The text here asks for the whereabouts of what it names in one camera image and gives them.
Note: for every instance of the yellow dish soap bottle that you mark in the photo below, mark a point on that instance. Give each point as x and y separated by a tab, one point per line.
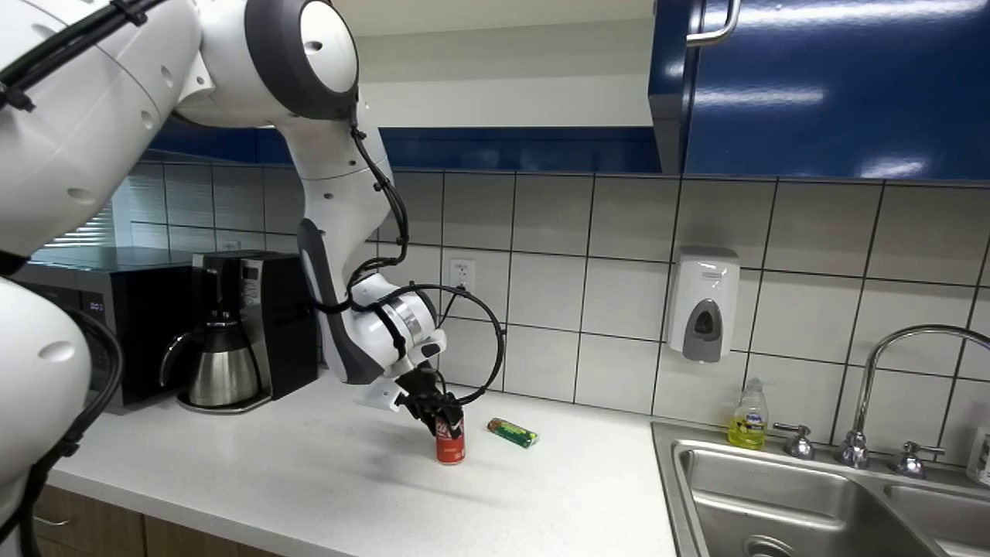
749	422

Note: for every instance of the open blue cupboard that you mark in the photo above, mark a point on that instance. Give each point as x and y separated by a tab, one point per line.
513	104

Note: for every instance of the white wall soap dispenser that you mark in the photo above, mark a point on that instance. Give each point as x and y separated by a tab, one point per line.
702	305

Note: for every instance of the white wall outlet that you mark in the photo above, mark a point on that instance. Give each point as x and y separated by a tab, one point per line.
462	269

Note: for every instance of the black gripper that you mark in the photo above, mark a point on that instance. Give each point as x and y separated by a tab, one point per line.
425	390

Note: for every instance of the red soda can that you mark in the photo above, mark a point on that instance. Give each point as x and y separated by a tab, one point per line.
450	445

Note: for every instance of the black coffee maker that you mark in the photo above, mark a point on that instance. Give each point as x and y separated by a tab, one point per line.
283	319

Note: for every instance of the steel coffee carafe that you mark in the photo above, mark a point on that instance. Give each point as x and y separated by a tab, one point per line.
219	373

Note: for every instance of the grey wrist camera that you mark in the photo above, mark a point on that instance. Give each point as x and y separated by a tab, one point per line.
391	393

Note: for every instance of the stainless steel sink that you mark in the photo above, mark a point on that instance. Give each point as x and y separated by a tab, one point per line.
784	504

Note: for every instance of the wooden base cabinet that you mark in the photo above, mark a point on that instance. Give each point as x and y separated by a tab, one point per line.
102	531

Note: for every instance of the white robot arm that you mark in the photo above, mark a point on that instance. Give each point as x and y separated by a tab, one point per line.
93	104

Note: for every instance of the black microwave oven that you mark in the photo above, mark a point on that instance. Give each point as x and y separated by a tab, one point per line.
148	328

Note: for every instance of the blue cupboard door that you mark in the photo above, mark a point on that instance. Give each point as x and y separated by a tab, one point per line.
219	144
837	93

